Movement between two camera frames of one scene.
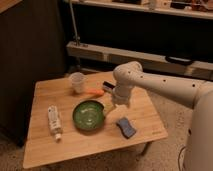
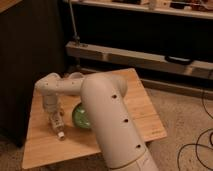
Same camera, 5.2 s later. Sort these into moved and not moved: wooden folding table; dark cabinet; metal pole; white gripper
Moved: white gripper
Not moved: dark cabinet; metal pole; wooden folding table
